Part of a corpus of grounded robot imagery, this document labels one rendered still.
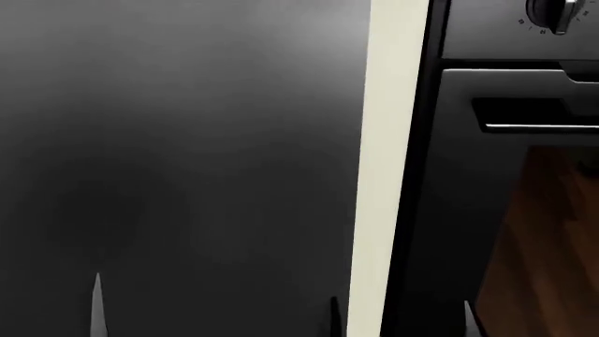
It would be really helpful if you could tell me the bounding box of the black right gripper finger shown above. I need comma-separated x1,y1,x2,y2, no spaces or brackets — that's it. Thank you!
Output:
329,295,341,337
462,299,481,337

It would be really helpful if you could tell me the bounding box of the silver oven door handle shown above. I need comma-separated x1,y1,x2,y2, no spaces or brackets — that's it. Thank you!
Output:
471,96,599,135

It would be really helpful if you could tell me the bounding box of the cream cabinet filler strip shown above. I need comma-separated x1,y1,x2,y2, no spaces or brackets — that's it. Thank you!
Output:
344,0,431,337

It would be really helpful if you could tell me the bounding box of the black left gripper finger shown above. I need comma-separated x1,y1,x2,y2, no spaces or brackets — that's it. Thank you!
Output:
89,271,109,337

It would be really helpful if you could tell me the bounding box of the black oven body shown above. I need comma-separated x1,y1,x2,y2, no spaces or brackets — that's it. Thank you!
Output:
379,0,599,337

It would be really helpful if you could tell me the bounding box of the dark grey appliance front panel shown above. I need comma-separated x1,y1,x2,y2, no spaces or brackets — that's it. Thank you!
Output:
0,0,373,337

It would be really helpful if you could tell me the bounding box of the black oven door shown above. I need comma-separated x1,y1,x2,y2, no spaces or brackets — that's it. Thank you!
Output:
387,67,599,337

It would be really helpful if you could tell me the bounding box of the black oven control knob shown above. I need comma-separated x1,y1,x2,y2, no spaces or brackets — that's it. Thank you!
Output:
525,0,587,37

